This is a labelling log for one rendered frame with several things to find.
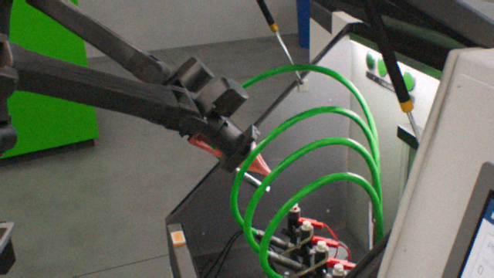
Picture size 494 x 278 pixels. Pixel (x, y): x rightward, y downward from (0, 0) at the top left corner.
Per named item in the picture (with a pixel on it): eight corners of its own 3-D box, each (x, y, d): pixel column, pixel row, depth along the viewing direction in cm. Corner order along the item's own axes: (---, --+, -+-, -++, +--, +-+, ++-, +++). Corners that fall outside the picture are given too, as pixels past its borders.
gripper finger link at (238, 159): (279, 174, 113) (245, 146, 110) (255, 196, 115) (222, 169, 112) (277, 160, 119) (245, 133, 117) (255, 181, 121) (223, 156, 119)
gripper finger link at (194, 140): (240, 142, 127) (214, 112, 129) (226, 147, 121) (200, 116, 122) (221, 160, 130) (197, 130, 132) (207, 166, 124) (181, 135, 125)
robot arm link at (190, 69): (150, 72, 134) (140, 72, 125) (184, 40, 132) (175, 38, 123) (184, 109, 134) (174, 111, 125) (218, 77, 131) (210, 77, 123)
